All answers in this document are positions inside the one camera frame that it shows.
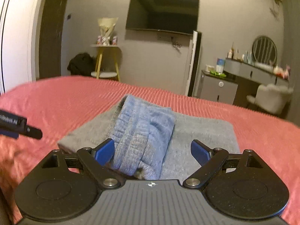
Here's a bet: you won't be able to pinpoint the grey sweatpants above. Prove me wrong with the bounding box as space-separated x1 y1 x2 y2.
58 95 240 181

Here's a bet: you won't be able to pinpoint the pink ribbed bedspread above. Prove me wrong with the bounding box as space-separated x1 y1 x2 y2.
1 76 299 224

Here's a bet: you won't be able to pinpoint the grey small cabinet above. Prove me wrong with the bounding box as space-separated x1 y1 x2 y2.
197 71 238 105

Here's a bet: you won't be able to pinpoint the white fluffy chair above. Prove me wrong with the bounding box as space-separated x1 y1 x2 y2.
246 84 293 115

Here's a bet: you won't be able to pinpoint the white tower fan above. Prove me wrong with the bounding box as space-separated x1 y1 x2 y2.
184 31 202 97

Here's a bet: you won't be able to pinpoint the black bag on floor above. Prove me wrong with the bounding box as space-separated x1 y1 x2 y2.
67 52 96 77

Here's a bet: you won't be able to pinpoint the yellow legged side table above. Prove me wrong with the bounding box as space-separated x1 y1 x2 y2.
91 44 121 82

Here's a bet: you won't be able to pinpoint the grey vanity desk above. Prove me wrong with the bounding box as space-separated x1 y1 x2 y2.
223 57 290 108

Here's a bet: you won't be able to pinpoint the white blue canister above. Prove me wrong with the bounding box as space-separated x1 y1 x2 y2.
216 58 225 74

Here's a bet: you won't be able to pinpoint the round vanity mirror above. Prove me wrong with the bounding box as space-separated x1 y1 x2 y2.
252 36 278 66

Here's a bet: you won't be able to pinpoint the dark wooden door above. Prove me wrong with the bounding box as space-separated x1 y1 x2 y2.
39 0 67 79

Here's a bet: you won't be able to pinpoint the wrapped flower bouquet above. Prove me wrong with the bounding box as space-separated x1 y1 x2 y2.
97 17 119 45

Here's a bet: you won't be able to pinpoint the black wall television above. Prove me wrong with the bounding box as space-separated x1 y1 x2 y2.
126 0 200 35

